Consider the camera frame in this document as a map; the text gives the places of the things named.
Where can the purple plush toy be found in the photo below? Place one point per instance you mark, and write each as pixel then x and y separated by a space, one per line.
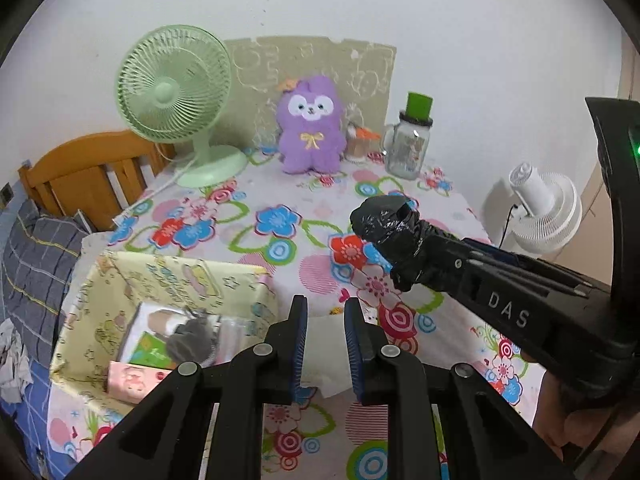
pixel 311 138

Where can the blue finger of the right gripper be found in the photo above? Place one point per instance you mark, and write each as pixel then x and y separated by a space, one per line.
pixel 453 259
pixel 525 266

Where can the grey sock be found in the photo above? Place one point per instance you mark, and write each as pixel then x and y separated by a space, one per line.
pixel 194 341

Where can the green desk fan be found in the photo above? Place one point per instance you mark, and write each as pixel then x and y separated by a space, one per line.
pixel 171 87

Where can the black plastic bag bundle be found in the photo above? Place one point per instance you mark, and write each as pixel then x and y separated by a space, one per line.
pixel 403 239

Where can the white standing fan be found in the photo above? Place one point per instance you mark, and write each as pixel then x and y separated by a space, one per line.
pixel 548 212

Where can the white crumpled cloth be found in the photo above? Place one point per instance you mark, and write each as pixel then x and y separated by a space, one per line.
pixel 15 375

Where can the pink paper packet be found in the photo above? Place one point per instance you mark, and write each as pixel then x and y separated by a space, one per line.
pixel 131 383

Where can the glass jar with green cup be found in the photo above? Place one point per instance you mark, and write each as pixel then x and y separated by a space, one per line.
pixel 405 144

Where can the cotton swab jar orange lid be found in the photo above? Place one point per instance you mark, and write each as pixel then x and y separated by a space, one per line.
pixel 360 142

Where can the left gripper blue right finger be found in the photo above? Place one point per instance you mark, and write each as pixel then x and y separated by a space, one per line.
pixel 372 375

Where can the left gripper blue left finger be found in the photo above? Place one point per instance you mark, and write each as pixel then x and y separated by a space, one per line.
pixel 284 365

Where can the person's hand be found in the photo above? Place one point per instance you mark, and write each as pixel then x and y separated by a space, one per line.
pixel 558 427

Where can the grey plaid pillow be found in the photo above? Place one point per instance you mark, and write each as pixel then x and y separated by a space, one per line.
pixel 37 263

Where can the white tissue stack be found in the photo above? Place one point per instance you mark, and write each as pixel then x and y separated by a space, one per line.
pixel 326 359

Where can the floral tablecloth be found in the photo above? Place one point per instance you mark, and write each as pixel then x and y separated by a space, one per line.
pixel 296 227

